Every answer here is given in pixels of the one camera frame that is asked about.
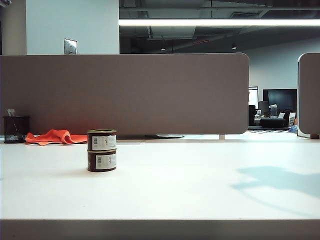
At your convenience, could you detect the long ceiling light strip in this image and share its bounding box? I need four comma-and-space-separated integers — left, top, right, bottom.
118, 18, 320, 27

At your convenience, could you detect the black mesh pen holder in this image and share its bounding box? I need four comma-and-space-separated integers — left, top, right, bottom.
2, 115, 31, 144

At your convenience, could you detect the right grey divider panel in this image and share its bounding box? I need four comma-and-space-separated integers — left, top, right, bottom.
297, 52, 320, 139

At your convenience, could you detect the white board with frame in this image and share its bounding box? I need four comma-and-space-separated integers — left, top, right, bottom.
248, 86, 259, 108

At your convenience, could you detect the metal wall outlet plate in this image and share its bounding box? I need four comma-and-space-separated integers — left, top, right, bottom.
63, 38, 78, 56

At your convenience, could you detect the grey desk divider panel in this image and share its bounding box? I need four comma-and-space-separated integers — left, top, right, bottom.
0, 52, 251, 136

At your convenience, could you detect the dark red tomato can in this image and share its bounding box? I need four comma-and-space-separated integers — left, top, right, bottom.
86, 148, 118, 173
86, 128, 118, 152

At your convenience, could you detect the black round ottoman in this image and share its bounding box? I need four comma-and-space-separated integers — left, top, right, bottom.
259, 117, 286, 129

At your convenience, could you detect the orange cloth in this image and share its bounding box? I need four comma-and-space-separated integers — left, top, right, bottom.
24, 129, 89, 146

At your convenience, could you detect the black white checkerboard sheet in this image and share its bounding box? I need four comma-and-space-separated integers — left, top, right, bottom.
246, 129, 289, 134

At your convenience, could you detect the large black screen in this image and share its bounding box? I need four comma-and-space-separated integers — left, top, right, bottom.
262, 88, 298, 111

